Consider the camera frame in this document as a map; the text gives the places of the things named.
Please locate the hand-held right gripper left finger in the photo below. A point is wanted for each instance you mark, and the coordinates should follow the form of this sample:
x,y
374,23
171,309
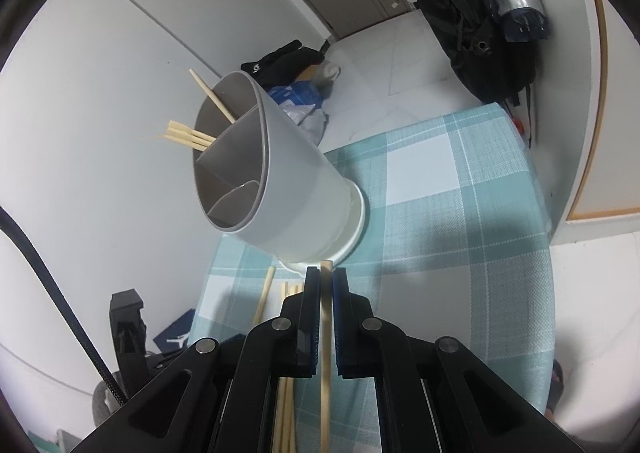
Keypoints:
x,y
315,318

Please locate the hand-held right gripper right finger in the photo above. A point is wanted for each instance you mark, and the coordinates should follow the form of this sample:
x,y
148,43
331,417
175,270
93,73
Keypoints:
x,y
341,318

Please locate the pile of wooden chopsticks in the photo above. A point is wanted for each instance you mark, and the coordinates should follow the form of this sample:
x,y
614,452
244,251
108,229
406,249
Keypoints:
x,y
263,295

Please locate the wooden chopstick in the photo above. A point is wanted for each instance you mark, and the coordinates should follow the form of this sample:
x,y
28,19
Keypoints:
x,y
325,408
212,95

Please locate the white grey utensil holder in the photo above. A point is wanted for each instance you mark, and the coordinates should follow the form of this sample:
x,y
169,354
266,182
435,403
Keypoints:
x,y
300,193

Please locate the dark blue shoe box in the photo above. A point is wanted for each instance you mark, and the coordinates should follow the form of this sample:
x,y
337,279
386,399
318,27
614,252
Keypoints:
x,y
172,338

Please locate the large grey mailing bag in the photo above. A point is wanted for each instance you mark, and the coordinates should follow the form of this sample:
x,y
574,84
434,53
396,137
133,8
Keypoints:
x,y
316,128

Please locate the small grey mailing bag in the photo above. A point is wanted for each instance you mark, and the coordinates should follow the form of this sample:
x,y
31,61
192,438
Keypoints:
x,y
297,112

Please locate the blue cardboard box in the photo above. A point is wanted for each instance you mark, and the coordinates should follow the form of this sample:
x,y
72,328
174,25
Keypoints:
x,y
300,93

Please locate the dark slipper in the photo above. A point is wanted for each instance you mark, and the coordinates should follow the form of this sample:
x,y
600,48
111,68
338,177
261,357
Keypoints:
x,y
556,388

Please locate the beige cardboard box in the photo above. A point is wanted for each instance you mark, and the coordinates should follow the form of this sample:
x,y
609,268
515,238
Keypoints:
x,y
327,72

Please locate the black bag on floor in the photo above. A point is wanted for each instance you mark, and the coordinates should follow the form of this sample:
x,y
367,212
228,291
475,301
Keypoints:
x,y
285,60

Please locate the small red object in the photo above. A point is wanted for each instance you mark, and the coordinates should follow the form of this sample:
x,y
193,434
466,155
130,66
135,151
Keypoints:
x,y
523,126

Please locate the black jacket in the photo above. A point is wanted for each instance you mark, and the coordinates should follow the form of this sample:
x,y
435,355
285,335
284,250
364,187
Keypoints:
x,y
450,8

